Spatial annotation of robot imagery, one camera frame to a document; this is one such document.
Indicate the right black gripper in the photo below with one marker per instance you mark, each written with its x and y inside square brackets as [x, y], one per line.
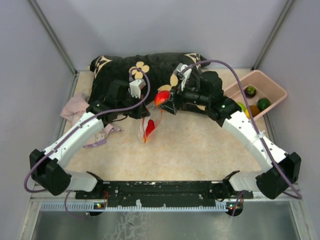
[179, 94]

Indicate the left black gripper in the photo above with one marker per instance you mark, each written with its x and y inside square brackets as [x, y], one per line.
[141, 112]

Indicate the red toy apple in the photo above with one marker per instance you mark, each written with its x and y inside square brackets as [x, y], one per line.
[161, 97]

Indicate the red yellow toy mango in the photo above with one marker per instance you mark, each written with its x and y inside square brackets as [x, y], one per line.
[148, 128]

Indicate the clear zip bag orange zipper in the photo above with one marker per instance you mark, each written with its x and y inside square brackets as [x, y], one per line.
[156, 115]

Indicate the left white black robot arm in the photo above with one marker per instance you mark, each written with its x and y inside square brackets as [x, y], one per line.
[47, 167]

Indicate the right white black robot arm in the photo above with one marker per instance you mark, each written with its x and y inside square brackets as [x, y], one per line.
[279, 170]

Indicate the black floral pillow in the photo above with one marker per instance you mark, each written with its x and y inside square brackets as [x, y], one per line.
[159, 67]

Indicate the pink purple cloth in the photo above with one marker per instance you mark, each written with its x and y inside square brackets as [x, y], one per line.
[73, 111]

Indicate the light green toy fruit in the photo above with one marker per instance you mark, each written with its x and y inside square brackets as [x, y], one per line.
[242, 106]

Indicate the yellow toy lemon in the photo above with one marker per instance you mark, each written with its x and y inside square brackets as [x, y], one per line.
[247, 113]

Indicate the dark mangosteen toy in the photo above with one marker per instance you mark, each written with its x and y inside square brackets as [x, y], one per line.
[250, 92]

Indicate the brown toy fruit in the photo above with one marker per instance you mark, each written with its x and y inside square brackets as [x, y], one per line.
[254, 110]

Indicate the dark green toy lime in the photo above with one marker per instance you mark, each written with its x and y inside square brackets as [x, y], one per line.
[263, 103]

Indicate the pink plastic bin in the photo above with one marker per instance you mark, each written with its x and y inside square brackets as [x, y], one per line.
[265, 88]

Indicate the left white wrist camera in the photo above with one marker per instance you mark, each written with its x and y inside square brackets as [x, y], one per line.
[135, 88]

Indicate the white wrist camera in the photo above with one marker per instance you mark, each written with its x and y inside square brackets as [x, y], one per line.
[182, 72]
[135, 88]

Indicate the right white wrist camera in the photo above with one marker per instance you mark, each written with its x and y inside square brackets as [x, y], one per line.
[182, 72]

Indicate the left aluminium corner post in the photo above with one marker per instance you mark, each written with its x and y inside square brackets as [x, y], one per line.
[52, 35]

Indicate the aluminium corner post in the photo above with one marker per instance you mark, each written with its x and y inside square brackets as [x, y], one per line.
[52, 35]
[289, 4]

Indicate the right aluminium corner post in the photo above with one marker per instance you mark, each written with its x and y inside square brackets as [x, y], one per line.
[289, 4]

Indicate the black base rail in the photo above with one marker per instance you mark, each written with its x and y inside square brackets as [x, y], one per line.
[166, 195]

